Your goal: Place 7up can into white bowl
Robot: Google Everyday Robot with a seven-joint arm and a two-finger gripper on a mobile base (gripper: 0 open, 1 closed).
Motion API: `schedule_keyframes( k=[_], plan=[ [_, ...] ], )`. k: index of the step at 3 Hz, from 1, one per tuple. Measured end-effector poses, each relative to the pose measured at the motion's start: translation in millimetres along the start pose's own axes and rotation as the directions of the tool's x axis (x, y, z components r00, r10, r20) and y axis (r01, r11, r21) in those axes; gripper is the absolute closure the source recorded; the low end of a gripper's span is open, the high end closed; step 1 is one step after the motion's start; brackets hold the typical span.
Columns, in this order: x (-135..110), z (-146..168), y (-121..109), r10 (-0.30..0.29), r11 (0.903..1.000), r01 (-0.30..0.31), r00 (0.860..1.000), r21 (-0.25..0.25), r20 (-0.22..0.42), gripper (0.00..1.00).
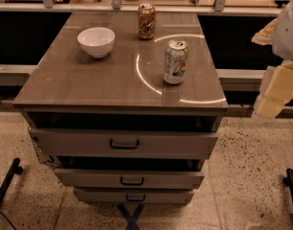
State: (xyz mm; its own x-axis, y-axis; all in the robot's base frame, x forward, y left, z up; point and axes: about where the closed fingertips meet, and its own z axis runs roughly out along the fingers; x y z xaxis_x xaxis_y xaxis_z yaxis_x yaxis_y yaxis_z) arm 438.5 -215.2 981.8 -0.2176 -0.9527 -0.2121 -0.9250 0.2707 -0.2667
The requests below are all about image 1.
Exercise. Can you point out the grey drawer cabinet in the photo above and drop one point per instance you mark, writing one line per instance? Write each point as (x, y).
(124, 90)

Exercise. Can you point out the orange brown soda can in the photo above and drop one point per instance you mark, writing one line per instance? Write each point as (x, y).
(146, 21)

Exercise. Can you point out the top grey drawer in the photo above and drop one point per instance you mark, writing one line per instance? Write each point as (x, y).
(124, 144)

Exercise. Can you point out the blue tape cross marker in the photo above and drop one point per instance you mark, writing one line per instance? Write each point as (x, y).
(131, 220)

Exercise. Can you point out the white ceramic bowl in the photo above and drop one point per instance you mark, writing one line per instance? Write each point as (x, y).
(97, 42)

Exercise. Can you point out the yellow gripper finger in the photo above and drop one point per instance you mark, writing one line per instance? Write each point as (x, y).
(276, 90)
(265, 35)

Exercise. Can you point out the bottom grey drawer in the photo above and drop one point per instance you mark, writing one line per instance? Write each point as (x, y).
(92, 195)

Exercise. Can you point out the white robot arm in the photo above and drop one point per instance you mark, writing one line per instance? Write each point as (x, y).
(282, 43)

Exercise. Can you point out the grey drawer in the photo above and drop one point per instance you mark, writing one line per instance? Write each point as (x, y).
(92, 195)
(124, 144)
(129, 179)

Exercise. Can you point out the silver 7up soda can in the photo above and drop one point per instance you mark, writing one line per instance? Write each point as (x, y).
(176, 55)

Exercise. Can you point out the middle grey drawer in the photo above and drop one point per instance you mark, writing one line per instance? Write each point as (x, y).
(129, 179)

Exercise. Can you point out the black left base leg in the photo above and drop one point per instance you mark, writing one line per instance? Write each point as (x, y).
(14, 169)

